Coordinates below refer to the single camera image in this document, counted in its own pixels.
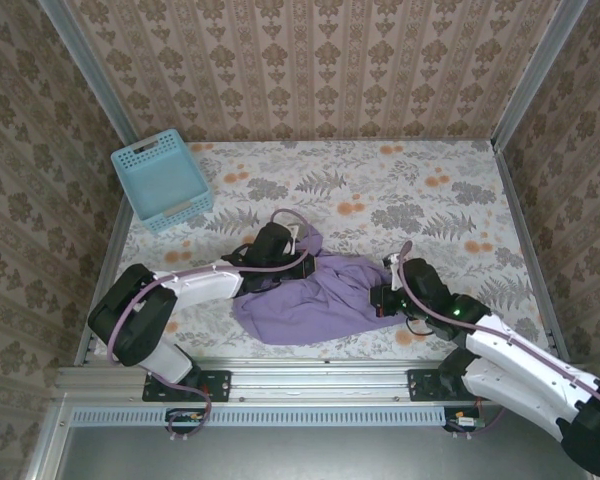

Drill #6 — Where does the purple t-shirt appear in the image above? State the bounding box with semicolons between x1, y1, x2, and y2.
231;223;396;347

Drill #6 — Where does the light blue plastic basket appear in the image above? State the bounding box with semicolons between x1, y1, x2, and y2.
110;129;215;235

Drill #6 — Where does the small connector board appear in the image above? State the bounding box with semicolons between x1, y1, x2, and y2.
444;407;484;434
165;408;206;434

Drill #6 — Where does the grey metal panel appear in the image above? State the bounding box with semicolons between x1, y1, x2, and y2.
54;404;591;480

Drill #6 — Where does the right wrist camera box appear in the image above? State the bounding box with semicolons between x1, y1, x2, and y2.
382;251;405;292

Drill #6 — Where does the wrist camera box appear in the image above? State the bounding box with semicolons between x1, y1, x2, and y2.
285;223;305;254
382;251;405;292

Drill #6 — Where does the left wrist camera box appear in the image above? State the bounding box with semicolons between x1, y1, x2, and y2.
285;223;305;254

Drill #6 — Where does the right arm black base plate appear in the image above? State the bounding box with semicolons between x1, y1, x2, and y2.
407;368;501;403

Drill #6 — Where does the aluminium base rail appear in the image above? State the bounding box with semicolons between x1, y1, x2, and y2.
54;357;594;401

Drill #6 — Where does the aluminium table side rail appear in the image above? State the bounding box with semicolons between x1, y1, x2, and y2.
74;144;151;366
494;147;571;364

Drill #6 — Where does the slotted grey cable duct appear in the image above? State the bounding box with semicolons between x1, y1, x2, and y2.
71;405;449;427

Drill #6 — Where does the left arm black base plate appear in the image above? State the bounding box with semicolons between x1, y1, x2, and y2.
142;368;231;403

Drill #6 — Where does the aluminium frame post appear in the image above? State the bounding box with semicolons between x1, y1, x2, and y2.
37;0;144;159
492;0;589;151

